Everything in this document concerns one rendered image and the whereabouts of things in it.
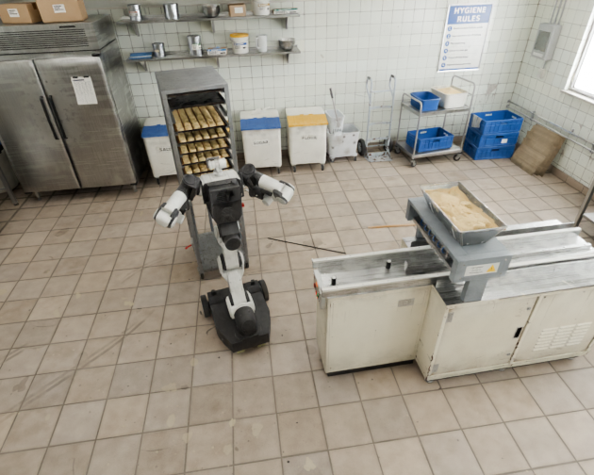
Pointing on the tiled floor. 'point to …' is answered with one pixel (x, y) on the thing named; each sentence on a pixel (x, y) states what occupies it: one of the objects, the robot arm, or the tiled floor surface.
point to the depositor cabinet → (515, 315)
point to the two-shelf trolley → (442, 127)
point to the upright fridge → (60, 104)
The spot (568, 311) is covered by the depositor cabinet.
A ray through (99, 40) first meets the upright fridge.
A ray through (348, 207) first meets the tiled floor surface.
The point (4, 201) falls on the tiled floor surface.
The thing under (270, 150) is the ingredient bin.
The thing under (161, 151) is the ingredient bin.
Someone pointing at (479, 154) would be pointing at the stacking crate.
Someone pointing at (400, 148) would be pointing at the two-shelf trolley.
